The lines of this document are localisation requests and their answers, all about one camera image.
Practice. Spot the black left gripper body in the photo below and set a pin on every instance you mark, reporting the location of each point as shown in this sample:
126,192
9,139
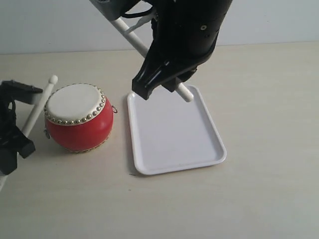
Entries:
11,136

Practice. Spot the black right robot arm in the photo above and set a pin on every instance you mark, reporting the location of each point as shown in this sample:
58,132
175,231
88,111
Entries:
184,36

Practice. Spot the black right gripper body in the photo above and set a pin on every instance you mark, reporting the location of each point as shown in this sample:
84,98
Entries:
187,30

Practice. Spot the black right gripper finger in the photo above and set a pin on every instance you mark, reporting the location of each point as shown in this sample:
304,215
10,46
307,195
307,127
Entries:
156,70
172,84

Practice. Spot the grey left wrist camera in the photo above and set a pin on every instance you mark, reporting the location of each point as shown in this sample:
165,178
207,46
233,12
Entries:
16,91

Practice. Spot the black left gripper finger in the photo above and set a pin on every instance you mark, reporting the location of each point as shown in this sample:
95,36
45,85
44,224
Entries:
24,146
8,160

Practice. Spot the white drumstick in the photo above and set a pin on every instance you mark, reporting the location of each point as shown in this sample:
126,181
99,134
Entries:
137,43
38,107

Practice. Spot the red small drum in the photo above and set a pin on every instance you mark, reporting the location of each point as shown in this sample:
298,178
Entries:
79,117

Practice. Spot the white plastic tray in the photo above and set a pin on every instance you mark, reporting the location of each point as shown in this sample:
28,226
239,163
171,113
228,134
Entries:
168,134

